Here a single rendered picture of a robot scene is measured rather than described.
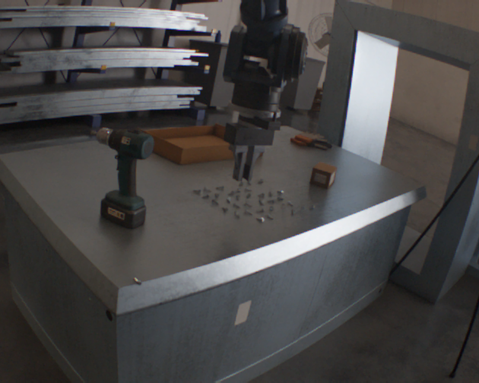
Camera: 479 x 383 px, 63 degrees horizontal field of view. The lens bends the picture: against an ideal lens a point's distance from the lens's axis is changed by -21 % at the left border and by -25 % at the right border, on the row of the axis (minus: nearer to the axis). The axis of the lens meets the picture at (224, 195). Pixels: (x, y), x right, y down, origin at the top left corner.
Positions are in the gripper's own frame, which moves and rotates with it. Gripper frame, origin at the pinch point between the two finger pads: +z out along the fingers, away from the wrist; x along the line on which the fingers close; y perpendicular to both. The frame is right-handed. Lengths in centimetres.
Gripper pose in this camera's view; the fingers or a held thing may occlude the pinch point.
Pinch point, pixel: (242, 172)
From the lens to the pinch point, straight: 133.2
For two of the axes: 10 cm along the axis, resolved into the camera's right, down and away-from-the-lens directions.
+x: -8.2, 0.7, -5.7
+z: -1.6, 9.3, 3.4
